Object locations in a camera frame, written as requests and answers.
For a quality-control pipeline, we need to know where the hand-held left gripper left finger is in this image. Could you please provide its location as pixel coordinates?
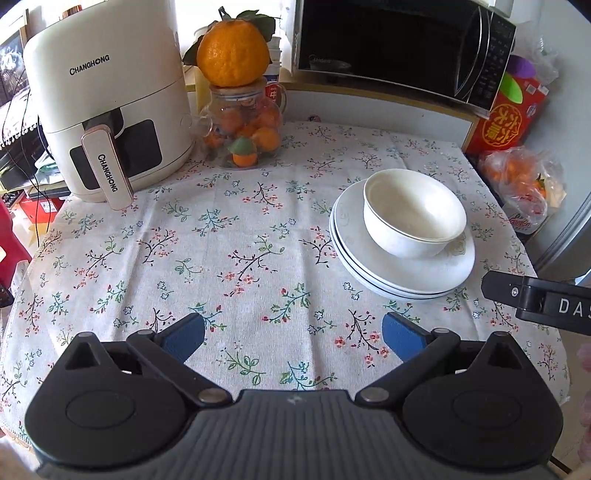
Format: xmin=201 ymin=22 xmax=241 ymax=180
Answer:
xmin=54 ymin=313 xmax=234 ymax=409

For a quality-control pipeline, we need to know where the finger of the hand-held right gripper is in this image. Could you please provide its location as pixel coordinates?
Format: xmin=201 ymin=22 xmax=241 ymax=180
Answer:
xmin=480 ymin=270 xmax=546 ymax=319

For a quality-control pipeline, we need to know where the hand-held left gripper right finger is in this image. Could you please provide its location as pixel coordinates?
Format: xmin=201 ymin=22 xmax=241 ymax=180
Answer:
xmin=355 ymin=311 xmax=535 ymax=409

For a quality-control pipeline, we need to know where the plain white ceramic plate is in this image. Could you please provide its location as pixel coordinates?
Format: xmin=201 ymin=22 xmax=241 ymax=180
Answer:
xmin=329 ymin=178 xmax=476 ymax=289

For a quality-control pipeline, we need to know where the person's pink fuzzy clothing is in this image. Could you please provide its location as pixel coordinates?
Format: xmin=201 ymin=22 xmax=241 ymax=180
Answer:
xmin=570 ymin=342 xmax=591 ymax=418

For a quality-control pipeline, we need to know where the grey refrigerator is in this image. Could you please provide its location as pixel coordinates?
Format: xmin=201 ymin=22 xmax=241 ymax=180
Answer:
xmin=531 ymin=175 xmax=591 ymax=283

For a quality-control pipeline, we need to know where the plastic bag of oranges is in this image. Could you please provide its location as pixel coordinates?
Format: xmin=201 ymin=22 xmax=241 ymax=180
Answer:
xmin=478 ymin=146 xmax=567 ymax=219

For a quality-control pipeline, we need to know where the floral tablecloth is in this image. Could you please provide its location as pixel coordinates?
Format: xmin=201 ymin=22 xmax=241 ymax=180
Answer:
xmin=0 ymin=120 xmax=572 ymax=444

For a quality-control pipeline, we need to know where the red gift box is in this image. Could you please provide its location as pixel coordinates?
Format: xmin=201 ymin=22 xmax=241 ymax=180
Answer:
xmin=464 ymin=52 xmax=551 ymax=156

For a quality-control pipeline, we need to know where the red plastic stool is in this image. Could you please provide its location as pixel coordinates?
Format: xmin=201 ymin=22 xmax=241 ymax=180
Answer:
xmin=0 ymin=198 xmax=34 ymax=278

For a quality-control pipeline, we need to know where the pile of small mandarins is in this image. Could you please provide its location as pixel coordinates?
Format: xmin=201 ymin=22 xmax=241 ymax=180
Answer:
xmin=203 ymin=98 xmax=283 ymax=168

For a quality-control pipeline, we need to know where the white wooden stand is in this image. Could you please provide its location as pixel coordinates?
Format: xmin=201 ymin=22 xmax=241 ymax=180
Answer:
xmin=277 ymin=80 xmax=482 ymax=151

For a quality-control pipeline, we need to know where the clear white plastic bag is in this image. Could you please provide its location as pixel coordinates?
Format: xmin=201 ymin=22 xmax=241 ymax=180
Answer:
xmin=526 ymin=36 xmax=563 ymax=80

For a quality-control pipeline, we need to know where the red label paper cup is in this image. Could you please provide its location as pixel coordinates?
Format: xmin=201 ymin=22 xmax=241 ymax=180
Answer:
xmin=267 ymin=65 xmax=288 ymax=116

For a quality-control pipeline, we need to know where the white air fryer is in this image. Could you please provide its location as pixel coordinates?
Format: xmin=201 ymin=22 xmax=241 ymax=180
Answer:
xmin=23 ymin=9 xmax=195 ymax=211

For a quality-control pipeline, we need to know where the black microwave oven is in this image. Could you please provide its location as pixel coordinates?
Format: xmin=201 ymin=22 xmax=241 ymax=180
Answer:
xmin=291 ymin=0 xmax=518 ymax=117

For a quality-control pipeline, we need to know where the large orange with leaves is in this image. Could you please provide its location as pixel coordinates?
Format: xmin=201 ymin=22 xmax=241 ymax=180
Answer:
xmin=182 ymin=6 xmax=279 ymax=88

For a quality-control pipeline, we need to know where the dark framed screen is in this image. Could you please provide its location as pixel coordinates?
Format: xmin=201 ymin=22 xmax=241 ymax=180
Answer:
xmin=0 ymin=25 xmax=31 ymax=108

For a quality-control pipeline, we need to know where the black cable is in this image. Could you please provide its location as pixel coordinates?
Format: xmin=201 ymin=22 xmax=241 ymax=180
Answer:
xmin=0 ymin=85 xmax=54 ymax=234

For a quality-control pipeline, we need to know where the glass jar with handle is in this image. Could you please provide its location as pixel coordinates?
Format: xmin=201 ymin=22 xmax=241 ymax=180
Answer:
xmin=187 ymin=76 xmax=290 ymax=170

